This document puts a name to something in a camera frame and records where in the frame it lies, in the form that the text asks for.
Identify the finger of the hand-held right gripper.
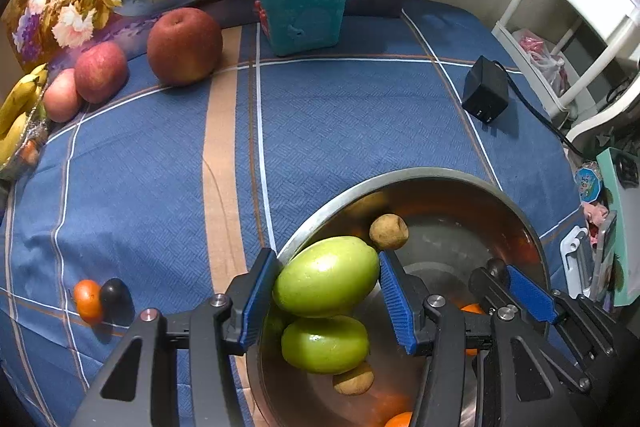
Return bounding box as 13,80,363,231
468,267,512,314
506,265,637,404

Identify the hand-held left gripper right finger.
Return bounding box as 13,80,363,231
378,251,586,427

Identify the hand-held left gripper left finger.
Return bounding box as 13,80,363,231
70,248,281,427

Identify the brown kiwi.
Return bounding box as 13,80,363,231
333,361,375,397
369,214,409,251

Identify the green mango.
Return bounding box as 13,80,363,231
272,236,381,319
280,315,371,375

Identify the steel bowl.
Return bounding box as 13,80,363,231
245,167,552,427

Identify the light green box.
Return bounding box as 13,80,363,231
596,147,640,308

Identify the colourful hexagonal box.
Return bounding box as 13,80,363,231
574,162,603,206

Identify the tangerine with stem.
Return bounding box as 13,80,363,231
73,279,105,326

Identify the black power adapter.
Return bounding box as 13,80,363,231
461,56,510,125

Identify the pink plastic bag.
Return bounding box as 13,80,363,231
517,32,568,95

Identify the large dark red apple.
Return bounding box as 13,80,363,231
146,7,224,86

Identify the clear plastic container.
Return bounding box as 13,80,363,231
0,106,52,180

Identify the pinkish apple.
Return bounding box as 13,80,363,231
43,68,83,124

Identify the teal box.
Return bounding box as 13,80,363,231
252,0,351,56

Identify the banana bunch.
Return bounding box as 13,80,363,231
0,63,49,162

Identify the white plastic bracket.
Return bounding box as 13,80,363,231
560,227,593,298

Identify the black cable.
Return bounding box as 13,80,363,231
504,69,587,158

